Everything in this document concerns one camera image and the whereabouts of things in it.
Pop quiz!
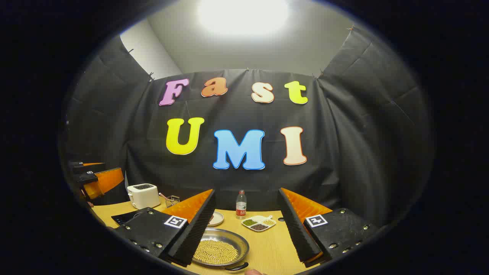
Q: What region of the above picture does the white toaster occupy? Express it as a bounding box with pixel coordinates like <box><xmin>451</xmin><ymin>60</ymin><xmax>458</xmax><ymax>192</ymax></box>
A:
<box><xmin>127</xmin><ymin>183</ymin><xmax>161</xmax><ymax>210</ymax></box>

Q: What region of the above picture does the ceiling light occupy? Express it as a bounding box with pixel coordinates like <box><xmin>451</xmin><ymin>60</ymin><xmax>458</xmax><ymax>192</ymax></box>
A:
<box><xmin>197</xmin><ymin>0</ymin><xmax>290</xmax><ymax>37</ymax></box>

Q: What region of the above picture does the pile of soybeans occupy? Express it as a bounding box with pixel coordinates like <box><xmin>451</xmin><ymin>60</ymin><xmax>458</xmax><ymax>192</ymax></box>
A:
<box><xmin>193</xmin><ymin>240</ymin><xmax>239</xmax><ymax>265</ymax></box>

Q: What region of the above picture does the round white plate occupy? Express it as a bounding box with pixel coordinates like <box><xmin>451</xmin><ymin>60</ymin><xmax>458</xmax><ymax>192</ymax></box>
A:
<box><xmin>206</xmin><ymin>211</ymin><xmax>225</xmax><ymax>227</ymax></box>

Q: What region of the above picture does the white divided dish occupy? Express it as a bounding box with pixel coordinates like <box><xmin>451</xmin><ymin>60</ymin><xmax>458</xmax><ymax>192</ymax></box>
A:
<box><xmin>241</xmin><ymin>215</ymin><xmax>276</xmax><ymax>232</ymax></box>

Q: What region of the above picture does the steel pot with black handles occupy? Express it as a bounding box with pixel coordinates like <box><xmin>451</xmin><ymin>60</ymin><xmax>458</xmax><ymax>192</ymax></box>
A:
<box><xmin>191</xmin><ymin>228</ymin><xmax>250</xmax><ymax>272</ymax></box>

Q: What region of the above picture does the black backdrop cloth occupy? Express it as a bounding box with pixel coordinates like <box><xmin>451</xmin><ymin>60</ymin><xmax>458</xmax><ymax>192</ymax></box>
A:
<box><xmin>61</xmin><ymin>27</ymin><xmax>434</xmax><ymax>230</ymax></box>

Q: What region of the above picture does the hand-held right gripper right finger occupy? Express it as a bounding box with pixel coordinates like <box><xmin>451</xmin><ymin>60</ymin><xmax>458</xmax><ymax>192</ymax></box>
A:
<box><xmin>277</xmin><ymin>187</ymin><xmax>381</xmax><ymax>268</ymax></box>

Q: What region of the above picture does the clear plastic water bottle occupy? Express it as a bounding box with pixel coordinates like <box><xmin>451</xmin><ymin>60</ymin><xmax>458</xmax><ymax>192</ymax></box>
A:
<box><xmin>236</xmin><ymin>190</ymin><xmax>247</xmax><ymax>220</ymax></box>

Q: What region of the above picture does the small wire basket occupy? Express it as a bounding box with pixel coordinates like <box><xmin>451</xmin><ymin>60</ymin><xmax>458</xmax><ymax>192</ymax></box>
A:
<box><xmin>159</xmin><ymin>192</ymin><xmax>181</xmax><ymax>208</ymax></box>

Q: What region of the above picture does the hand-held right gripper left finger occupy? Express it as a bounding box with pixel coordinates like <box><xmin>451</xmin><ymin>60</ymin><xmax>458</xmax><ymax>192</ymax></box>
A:
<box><xmin>113</xmin><ymin>188</ymin><xmax>216</xmax><ymax>268</ymax></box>

